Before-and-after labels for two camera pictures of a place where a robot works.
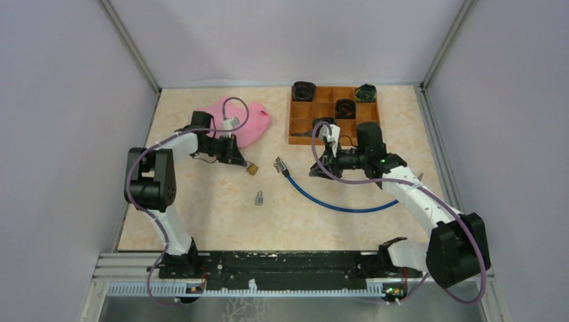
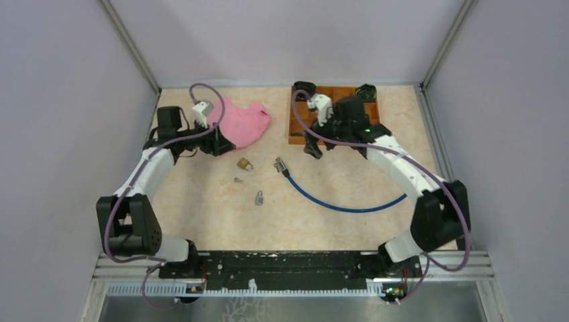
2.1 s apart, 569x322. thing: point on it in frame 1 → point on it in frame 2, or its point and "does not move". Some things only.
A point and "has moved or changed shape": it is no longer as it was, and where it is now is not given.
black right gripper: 331,165 → 311,145
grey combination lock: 259,198 does not move
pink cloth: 253,119 does not move
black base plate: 284,270 does not move
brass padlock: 251,168 has moved or changed shape
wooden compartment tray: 303,113 does not move
